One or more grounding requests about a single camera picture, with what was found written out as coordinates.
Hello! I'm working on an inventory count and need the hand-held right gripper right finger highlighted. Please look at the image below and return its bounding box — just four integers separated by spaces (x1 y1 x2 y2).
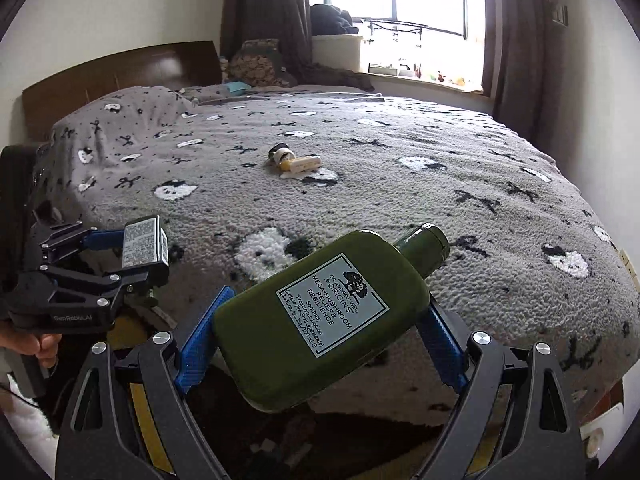
414 300 587 480

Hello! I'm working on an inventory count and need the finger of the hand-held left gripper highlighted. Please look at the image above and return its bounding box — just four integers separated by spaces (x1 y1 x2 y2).
46 264 174 312
29 219 127 267

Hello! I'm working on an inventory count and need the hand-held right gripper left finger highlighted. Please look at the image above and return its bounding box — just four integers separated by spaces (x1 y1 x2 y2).
54 285 239 480

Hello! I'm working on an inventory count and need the small dark labelled bottle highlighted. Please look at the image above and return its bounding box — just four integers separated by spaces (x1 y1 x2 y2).
121 214 172 289

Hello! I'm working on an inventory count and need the dark green lotion bottle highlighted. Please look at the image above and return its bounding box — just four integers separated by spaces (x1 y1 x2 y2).
212 223 451 414

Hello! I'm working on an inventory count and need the yellow rimmed bin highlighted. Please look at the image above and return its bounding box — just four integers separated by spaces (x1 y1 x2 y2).
107 310 507 480

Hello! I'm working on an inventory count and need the person's left hand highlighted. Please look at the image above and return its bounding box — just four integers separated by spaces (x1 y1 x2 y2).
0 319 61 369

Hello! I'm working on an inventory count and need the dark bedside furniture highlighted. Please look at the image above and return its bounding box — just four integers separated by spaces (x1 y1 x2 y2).
0 144 43 281

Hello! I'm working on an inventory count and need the wooden headboard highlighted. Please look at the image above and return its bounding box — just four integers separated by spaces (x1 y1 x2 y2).
22 40 224 142

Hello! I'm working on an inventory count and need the white container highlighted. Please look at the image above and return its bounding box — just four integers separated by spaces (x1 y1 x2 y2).
579 394 627 462

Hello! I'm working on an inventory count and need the printed grey blanket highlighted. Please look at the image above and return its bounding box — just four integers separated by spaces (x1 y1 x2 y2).
30 82 640 412

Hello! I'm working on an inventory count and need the small white bottle dark cap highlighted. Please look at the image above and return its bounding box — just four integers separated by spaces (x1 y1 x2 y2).
268 143 297 166

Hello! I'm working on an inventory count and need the patterned pillow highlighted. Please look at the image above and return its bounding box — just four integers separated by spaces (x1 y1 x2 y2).
227 37 299 89

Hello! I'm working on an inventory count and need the row of small toy figurines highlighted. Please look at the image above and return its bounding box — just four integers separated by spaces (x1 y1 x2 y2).
429 69 477 87

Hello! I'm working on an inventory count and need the dark brown cloth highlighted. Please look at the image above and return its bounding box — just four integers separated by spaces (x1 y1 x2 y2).
309 62 377 93

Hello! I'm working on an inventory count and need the dark brown curtain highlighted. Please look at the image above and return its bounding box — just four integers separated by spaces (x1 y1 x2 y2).
220 0 327 87
479 0 552 132

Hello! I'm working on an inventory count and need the white storage box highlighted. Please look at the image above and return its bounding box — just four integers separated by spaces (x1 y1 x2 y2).
310 33 365 74

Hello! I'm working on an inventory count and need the dark clothes pile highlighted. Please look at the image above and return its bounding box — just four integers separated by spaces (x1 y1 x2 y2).
309 3 362 37

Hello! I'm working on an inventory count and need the window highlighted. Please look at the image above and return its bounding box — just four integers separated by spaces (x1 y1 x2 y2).
310 0 489 94

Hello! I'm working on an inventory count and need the black wire rack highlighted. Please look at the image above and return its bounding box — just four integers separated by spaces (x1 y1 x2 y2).
360 17 464 80

